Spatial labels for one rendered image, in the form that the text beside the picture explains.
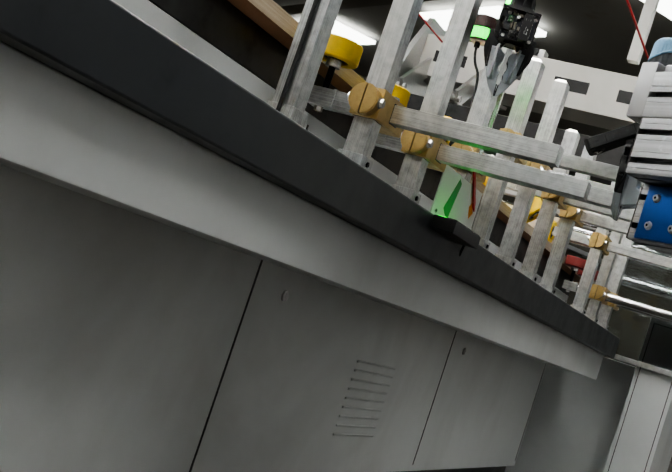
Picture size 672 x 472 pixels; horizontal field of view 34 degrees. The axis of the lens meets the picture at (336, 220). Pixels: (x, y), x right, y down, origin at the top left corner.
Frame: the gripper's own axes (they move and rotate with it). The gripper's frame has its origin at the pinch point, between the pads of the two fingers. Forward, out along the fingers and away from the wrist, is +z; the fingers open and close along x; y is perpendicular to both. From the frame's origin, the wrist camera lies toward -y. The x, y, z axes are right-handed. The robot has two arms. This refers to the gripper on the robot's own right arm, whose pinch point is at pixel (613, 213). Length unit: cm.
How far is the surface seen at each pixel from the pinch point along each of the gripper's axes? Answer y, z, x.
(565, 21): -223, -268, 697
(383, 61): -30, -6, -56
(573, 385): -42, 34, 237
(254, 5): -46, -6, -73
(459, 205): -28.2, 6.7, -5.8
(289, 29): -46, -7, -61
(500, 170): -15.8, 1.6, -26.6
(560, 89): -29, -34, 44
